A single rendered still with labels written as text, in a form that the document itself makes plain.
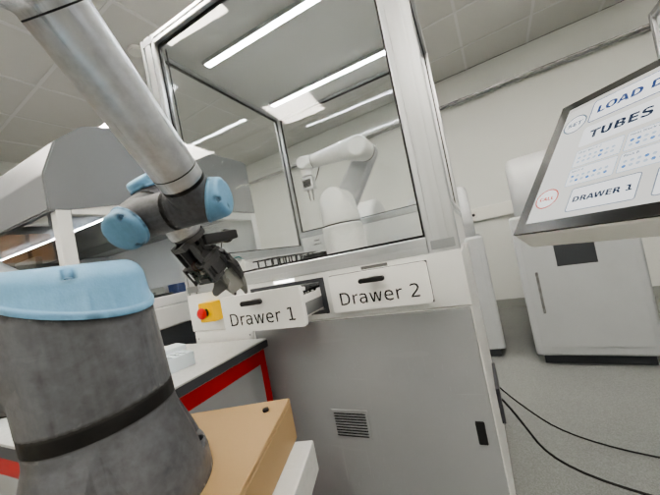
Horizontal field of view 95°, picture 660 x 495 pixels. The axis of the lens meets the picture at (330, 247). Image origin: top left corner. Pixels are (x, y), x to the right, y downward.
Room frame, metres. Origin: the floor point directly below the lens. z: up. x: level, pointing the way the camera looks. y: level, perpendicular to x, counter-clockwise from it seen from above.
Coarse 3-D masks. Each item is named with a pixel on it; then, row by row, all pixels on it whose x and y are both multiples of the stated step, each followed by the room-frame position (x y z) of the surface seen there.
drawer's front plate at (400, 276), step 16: (368, 272) 0.86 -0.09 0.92; (384, 272) 0.84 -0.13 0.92; (400, 272) 0.82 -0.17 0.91; (416, 272) 0.80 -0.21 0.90; (336, 288) 0.91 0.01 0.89; (352, 288) 0.89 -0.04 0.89; (368, 288) 0.86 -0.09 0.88; (384, 288) 0.84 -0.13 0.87; (400, 288) 0.83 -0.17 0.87; (336, 304) 0.91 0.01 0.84; (352, 304) 0.89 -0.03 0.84; (368, 304) 0.87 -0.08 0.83; (384, 304) 0.85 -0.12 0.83; (400, 304) 0.83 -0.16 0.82
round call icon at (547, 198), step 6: (540, 192) 0.56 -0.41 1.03; (546, 192) 0.55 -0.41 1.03; (552, 192) 0.54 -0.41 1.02; (558, 192) 0.53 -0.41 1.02; (540, 198) 0.56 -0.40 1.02; (546, 198) 0.54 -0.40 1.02; (552, 198) 0.53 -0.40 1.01; (534, 204) 0.56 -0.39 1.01; (540, 204) 0.55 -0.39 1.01; (546, 204) 0.54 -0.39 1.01; (552, 204) 0.52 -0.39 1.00; (534, 210) 0.55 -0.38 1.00
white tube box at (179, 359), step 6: (168, 354) 0.90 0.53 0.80; (174, 354) 0.90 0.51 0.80; (180, 354) 0.89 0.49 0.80; (186, 354) 0.86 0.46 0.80; (192, 354) 0.88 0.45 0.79; (168, 360) 0.82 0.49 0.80; (174, 360) 0.84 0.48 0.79; (180, 360) 0.85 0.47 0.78; (186, 360) 0.86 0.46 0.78; (192, 360) 0.88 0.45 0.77; (174, 366) 0.83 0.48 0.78; (180, 366) 0.85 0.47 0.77; (186, 366) 0.86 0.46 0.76; (174, 372) 0.83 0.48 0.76
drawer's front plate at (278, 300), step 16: (288, 288) 0.83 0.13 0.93; (224, 304) 0.93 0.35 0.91; (256, 304) 0.88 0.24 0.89; (272, 304) 0.85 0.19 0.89; (288, 304) 0.83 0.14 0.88; (304, 304) 0.82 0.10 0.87; (224, 320) 0.93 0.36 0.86; (240, 320) 0.91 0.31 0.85; (272, 320) 0.86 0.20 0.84; (288, 320) 0.83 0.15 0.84; (304, 320) 0.81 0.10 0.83
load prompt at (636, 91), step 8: (656, 72) 0.47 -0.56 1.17; (640, 80) 0.49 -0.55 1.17; (648, 80) 0.48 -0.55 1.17; (656, 80) 0.46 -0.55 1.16; (624, 88) 0.51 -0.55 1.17; (632, 88) 0.50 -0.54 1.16; (640, 88) 0.48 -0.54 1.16; (648, 88) 0.47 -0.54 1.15; (656, 88) 0.46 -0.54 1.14; (608, 96) 0.53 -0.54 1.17; (616, 96) 0.52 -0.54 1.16; (624, 96) 0.50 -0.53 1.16; (632, 96) 0.49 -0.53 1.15; (640, 96) 0.47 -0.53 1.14; (648, 96) 0.46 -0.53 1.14; (600, 104) 0.54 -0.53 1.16; (608, 104) 0.52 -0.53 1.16; (616, 104) 0.51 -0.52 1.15; (624, 104) 0.50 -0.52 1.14; (592, 112) 0.55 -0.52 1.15; (600, 112) 0.53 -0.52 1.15; (608, 112) 0.52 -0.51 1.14; (592, 120) 0.54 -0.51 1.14
